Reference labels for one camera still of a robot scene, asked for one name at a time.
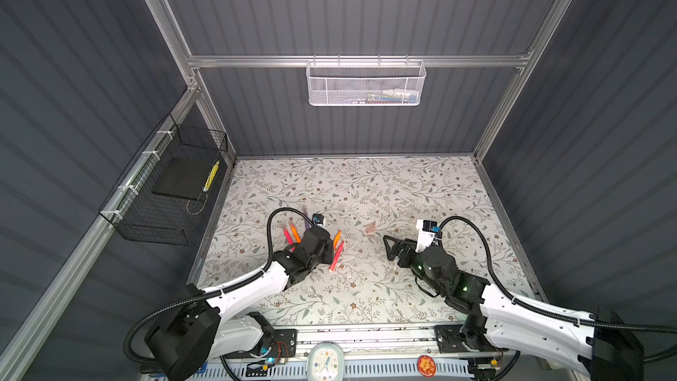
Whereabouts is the orange highlighter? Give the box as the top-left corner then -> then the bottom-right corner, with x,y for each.
333,230 -> 341,250
288,220 -> 301,243

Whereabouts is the pink highlighter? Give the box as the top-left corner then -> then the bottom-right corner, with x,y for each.
282,226 -> 294,244
329,241 -> 345,272

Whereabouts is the purple highlighter pen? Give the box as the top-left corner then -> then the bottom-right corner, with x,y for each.
301,206 -> 312,230

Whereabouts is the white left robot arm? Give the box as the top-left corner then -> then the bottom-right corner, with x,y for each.
145,226 -> 334,380

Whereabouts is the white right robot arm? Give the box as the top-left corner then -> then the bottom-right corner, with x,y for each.
384,236 -> 645,380

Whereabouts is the red round sticker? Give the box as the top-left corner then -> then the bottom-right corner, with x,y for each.
417,355 -> 437,377

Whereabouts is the white analog clock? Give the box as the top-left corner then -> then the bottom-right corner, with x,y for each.
306,342 -> 346,381

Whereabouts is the yellow highlighter in basket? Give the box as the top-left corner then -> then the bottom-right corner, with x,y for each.
202,160 -> 220,193

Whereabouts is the black pad in basket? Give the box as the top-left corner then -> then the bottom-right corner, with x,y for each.
152,157 -> 215,200

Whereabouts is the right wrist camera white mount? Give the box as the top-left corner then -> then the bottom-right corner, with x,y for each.
415,220 -> 443,253

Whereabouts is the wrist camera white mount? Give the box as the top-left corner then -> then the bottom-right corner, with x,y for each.
311,213 -> 325,227
415,220 -> 443,253

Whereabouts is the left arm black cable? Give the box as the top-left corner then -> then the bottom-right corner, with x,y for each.
122,207 -> 316,366

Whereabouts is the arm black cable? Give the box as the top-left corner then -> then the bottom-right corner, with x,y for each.
438,215 -> 677,363
122,207 -> 316,366

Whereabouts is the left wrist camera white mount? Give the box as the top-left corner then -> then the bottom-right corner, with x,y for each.
311,213 -> 325,227

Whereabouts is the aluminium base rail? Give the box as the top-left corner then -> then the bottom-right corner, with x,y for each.
150,322 -> 530,381

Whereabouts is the black wire basket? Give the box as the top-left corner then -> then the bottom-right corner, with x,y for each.
100,116 -> 229,246

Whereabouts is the white wire basket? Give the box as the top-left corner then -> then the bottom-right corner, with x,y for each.
305,59 -> 427,107

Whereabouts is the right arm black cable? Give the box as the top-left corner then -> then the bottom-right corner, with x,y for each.
438,215 -> 677,363

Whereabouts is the aluminium enclosure frame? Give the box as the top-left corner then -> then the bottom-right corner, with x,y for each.
1,0 -> 573,380

